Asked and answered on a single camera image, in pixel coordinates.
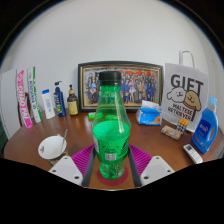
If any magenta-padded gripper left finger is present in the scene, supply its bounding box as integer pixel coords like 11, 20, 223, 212
48, 143, 98, 188

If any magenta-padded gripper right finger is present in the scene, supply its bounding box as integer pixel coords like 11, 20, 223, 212
127, 143, 176, 188

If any green plastic drink bottle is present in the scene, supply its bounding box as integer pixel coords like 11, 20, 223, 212
91, 71, 132, 181

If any thin stirring stick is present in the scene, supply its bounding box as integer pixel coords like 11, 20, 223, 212
60, 128, 69, 153

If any white remote control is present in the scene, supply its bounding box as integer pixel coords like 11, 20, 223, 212
182, 143, 204, 165

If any patterned snack packet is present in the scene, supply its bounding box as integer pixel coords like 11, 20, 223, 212
160, 124, 183, 141

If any blue tissue pack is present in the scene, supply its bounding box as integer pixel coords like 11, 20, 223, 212
135, 99, 163, 127

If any blue detergent bottle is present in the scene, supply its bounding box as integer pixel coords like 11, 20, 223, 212
191, 95, 220, 155

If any amber pump bottle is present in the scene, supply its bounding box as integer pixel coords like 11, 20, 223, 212
66, 84, 80, 117

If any dark blue pump bottle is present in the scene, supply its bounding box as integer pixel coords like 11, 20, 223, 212
53, 80, 67, 118

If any white bottle with blue cap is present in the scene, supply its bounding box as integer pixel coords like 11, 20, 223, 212
41, 88, 57, 120

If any tall white green box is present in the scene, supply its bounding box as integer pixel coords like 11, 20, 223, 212
26, 66, 43, 124

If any white paper gift bag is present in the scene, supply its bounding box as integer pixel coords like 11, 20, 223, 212
160, 49, 210, 125

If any tall pink box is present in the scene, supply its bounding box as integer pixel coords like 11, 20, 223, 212
15, 69, 34, 130

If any framed group photo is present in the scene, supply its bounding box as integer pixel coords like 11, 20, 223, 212
77, 60, 164, 113

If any white flat board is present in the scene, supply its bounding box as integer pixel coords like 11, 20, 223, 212
0, 68, 22, 140

